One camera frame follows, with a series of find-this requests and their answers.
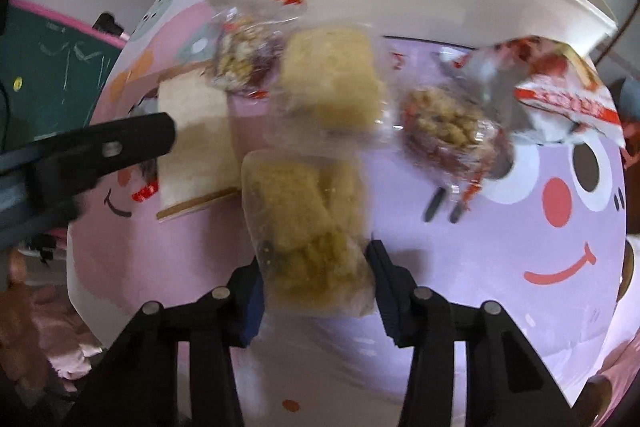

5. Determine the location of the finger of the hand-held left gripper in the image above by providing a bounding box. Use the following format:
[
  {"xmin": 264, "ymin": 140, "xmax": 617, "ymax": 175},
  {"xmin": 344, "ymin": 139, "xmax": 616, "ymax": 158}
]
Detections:
[{"xmin": 0, "ymin": 113, "xmax": 177, "ymax": 228}]

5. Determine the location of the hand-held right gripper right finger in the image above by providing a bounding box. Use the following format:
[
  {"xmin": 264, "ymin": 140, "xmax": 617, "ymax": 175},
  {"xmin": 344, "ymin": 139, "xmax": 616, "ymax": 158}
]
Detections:
[{"xmin": 365, "ymin": 241, "xmax": 568, "ymax": 427}]

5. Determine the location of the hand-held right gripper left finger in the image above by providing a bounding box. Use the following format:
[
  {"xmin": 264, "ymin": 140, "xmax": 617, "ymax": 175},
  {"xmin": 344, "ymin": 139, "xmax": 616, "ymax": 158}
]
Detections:
[{"xmin": 65, "ymin": 259, "xmax": 266, "ymax": 427}]

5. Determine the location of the pale fluffy cake packet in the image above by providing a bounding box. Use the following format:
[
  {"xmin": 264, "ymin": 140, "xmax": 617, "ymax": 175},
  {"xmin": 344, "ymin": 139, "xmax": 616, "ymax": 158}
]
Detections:
[
  {"xmin": 272, "ymin": 26, "xmax": 391, "ymax": 145},
  {"xmin": 241, "ymin": 151, "xmax": 378, "ymax": 318}
]

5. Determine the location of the clear nut snack packet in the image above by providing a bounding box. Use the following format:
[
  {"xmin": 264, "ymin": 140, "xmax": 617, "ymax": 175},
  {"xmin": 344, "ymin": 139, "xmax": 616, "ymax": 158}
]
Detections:
[
  {"xmin": 397, "ymin": 84, "xmax": 517, "ymax": 208},
  {"xmin": 209, "ymin": 0, "xmax": 307, "ymax": 100}
]

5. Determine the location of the white red bread packet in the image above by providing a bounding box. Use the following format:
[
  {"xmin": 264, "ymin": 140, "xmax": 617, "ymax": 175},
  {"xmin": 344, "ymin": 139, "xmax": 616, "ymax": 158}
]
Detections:
[{"xmin": 435, "ymin": 34, "xmax": 627, "ymax": 150}]

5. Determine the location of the pink cloth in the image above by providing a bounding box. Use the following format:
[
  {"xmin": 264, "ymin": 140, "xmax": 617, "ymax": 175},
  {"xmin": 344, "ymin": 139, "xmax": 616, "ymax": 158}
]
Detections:
[{"xmin": 0, "ymin": 232, "xmax": 106, "ymax": 383}]

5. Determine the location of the green chalkboard pink frame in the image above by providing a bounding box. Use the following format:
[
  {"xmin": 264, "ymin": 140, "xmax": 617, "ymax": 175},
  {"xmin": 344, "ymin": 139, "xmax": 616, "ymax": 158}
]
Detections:
[{"xmin": 0, "ymin": 0, "xmax": 128, "ymax": 148}]

